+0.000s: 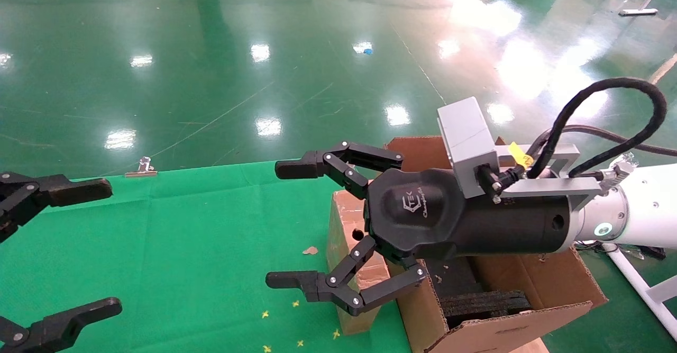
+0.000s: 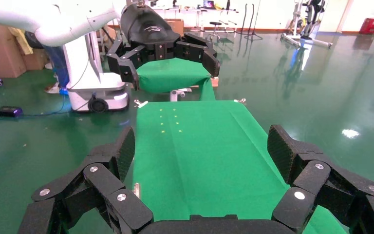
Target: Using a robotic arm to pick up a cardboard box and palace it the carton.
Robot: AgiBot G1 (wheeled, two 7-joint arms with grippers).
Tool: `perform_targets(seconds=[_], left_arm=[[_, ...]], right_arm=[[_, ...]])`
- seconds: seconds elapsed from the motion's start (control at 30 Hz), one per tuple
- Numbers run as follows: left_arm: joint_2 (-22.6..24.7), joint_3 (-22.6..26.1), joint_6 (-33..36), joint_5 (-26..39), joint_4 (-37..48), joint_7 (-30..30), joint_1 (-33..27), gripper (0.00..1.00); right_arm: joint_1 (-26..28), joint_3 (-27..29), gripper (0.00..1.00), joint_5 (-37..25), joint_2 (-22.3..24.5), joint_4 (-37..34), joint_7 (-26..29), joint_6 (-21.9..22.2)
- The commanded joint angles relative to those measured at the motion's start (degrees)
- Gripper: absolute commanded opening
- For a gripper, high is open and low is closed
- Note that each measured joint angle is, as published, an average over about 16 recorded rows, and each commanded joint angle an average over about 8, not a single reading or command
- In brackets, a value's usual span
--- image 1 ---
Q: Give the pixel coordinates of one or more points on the small cardboard scrap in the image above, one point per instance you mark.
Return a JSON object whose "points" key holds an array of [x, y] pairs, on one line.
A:
{"points": [[310, 250]]}

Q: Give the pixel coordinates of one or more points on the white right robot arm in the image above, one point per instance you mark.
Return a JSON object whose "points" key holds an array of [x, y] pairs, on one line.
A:
{"points": [[650, 205]]}

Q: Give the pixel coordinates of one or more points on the gray wrist camera box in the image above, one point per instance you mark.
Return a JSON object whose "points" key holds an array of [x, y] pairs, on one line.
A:
{"points": [[465, 136]]}

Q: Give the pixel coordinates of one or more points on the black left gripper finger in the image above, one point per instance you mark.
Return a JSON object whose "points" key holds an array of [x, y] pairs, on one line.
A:
{"points": [[69, 321], [79, 190]]}

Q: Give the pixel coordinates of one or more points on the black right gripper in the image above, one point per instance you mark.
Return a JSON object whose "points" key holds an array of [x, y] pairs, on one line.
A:
{"points": [[423, 210]]}

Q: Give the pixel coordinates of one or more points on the black foam block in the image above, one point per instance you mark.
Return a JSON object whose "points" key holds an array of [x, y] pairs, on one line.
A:
{"points": [[486, 305]]}

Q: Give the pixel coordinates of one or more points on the white table leg frame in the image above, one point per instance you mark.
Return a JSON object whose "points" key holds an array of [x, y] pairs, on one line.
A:
{"points": [[661, 317]]}

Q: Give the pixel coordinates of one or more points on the small brown cardboard box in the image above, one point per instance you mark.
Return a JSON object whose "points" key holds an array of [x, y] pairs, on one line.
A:
{"points": [[341, 213]]}

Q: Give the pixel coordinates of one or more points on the silver binder clip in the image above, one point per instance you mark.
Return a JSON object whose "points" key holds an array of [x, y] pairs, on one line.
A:
{"points": [[143, 172]]}

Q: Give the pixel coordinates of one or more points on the gray metal camera bracket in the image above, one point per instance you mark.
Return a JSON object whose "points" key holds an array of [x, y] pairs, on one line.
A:
{"points": [[550, 186]]}

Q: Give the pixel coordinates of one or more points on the large open cardboard carton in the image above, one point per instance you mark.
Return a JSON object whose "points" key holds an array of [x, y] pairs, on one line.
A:
{"points": [[550, 284]]}

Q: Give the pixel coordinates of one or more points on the crumpled clear plastic wrap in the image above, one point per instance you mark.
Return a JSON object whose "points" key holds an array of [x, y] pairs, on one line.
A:
{"points": [[627, 158]]}

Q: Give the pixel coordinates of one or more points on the white floor bar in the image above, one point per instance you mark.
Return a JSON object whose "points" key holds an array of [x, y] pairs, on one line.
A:
{"points": [[637, 11]]}

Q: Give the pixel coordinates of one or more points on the green table cloth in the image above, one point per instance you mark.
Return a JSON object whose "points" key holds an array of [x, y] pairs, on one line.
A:
{"points": [[185, 247]]}

